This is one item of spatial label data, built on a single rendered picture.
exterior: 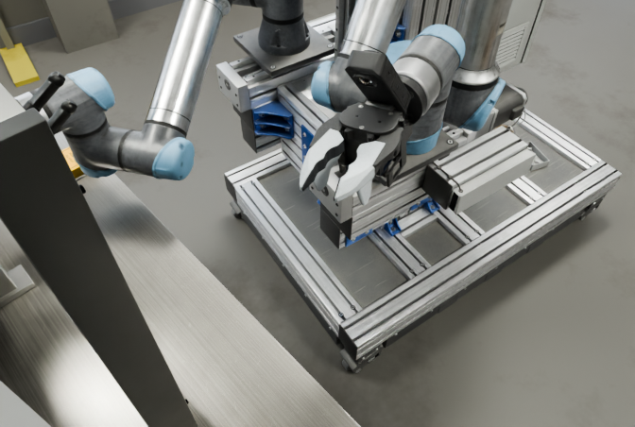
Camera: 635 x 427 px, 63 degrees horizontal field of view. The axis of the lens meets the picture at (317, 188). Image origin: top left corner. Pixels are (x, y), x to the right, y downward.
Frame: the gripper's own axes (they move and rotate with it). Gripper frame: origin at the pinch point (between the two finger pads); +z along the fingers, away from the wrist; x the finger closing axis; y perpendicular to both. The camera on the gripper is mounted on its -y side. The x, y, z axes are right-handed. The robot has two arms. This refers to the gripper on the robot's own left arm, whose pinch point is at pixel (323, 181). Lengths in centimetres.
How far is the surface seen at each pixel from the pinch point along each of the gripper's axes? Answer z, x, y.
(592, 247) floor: -124, -33, 130
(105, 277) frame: 22.0, 6.9, -5.7
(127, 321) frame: 22.2, 8.0, 1.3
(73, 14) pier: -124, 240, 71
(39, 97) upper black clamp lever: 14.6, 17.7, -15.7
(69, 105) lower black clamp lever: 12.7, 17.4, -13.7
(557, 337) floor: -79, -30, 129
